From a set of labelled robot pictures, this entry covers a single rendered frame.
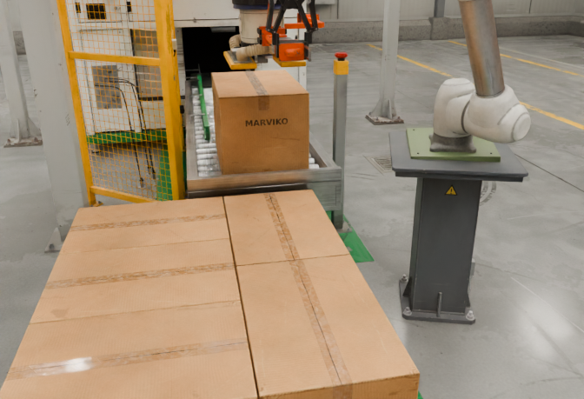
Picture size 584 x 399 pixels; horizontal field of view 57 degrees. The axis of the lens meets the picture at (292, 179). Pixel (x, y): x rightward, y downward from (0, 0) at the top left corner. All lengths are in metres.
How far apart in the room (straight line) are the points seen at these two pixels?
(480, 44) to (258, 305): 1.12
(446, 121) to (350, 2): 9.51
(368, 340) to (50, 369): 0.81
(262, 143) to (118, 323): 1.14
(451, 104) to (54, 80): 1.97
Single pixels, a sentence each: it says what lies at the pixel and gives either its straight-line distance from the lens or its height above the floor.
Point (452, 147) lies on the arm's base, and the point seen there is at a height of 0.79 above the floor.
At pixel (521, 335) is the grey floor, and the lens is 2.58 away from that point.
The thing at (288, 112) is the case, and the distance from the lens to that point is 2.41.
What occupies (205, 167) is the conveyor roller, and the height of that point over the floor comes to 0.55.
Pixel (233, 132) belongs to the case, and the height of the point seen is 0.79.
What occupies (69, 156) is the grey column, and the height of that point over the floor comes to 0.52.
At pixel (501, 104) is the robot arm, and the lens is 2.06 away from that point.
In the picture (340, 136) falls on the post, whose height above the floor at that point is 0.58.
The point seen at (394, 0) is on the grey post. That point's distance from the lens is 5.42.
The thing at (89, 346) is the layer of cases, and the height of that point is 0.54.
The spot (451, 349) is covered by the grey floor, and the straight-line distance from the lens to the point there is 2.41.
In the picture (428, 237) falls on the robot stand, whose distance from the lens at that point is 2.37.
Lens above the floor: 1.47
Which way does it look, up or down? 22 degrees down
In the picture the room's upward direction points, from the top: straight up
